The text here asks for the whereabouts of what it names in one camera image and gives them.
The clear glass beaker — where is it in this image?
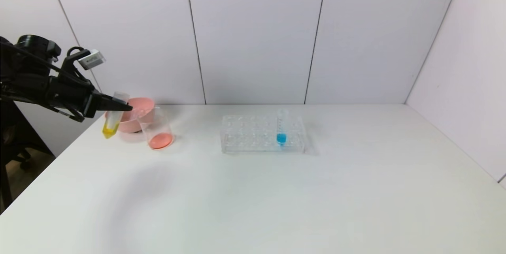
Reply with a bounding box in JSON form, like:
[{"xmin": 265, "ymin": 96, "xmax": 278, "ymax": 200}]
[{"xmin": 137, "ymin": 107, "xmax": 175, "ymax": 151}]

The test tube with blue pigment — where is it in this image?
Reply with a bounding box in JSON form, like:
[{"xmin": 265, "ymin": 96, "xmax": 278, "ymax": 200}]
[{"xmin": 276, "ymin": 109, "xmax": 288, "ymax": 147}]

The test tube with yellow pigment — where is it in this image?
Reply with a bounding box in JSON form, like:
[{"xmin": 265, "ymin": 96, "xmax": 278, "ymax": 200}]
[{"xmin": 102, "ymin": 91, "xmax": 130, "ymax": 139}]

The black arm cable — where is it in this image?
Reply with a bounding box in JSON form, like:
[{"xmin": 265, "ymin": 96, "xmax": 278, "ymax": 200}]
[{"xmin": 0, "ymin": 41, "xmax": 92, "ymax": 124}]

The clear acrylic test tube rack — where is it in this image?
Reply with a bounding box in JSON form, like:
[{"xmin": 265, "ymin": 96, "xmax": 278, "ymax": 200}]
[{"xmin": 220, "ymin": 115, "xmax": 307, "ymax": 154}]

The pink plastic bowl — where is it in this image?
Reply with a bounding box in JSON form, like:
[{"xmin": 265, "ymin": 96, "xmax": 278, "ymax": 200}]
[{"xmin": 105, "ymin": 97, "xmax": 155, "ymax": 134}]

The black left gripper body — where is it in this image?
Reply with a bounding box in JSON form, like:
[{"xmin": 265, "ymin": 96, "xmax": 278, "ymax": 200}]
[{"xmin": 46, "ymin": 75, "xmax": 102, "ymax": 119}]

